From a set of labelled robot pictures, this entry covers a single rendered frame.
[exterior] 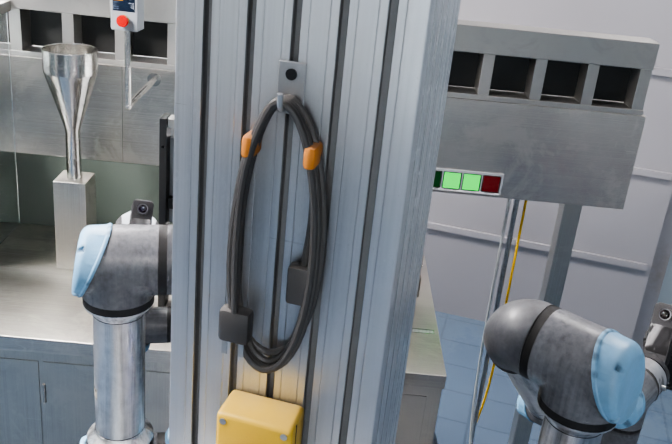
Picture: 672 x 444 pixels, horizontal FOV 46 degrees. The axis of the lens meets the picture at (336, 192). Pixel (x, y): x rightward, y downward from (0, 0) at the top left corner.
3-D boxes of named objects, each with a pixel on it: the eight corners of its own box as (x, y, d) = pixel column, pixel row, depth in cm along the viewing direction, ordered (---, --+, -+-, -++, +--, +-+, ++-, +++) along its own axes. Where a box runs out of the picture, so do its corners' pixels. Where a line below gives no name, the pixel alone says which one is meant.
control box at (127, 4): (107, 30, 194) (107, -12, 190) (117, 25, 200) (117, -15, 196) (135, 33, 193) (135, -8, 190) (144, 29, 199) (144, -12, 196)
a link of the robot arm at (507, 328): (447, 327, 118) (514, 427, 155) (512, 359, 111) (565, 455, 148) (486, 264, 121) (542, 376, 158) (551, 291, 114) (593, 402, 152)
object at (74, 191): (44, 272, 224) (34, 74, 202) (61, 250, 237) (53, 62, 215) (94, 276, 224) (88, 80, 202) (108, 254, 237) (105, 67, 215)
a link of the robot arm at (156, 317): (167, 358, 163) (167, 312, 159) (110, 359, 161) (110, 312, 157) (167, 337, 171) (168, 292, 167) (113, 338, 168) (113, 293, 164)
